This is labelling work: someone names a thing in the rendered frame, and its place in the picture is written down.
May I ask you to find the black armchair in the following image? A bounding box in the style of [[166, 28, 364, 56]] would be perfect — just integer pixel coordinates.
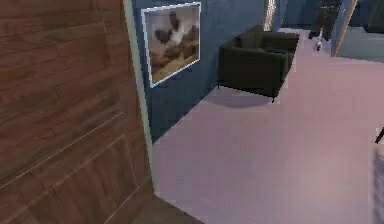
[[216, 24, 301, 103]]

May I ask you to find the brown wooden room door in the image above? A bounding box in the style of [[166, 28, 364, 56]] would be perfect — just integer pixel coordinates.
[[0, 0, 205, 224]]

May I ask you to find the white framed wall picture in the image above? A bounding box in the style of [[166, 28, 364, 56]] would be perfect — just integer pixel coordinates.
[[140, 1, 202, 89]]

